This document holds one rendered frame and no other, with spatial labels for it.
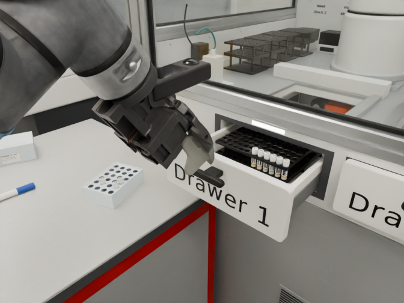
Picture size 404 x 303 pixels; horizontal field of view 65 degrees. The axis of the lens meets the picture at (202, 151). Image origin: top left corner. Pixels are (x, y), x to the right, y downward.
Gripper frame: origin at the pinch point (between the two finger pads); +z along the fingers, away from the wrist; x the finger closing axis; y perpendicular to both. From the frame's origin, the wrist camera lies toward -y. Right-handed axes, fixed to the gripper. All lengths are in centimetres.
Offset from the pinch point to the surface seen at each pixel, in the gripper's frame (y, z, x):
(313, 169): -11.1, 16.3, 12.1
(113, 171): 9.4, 13.9, -29.7
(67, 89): -7, 17, -80
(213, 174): 1.3, 5.5, 0.8
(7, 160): 23, 7, -59
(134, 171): 6.6, 16.5, -26.6
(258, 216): 2.9, 11.7, 9.4
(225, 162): -1.6, 5.5, 1.5
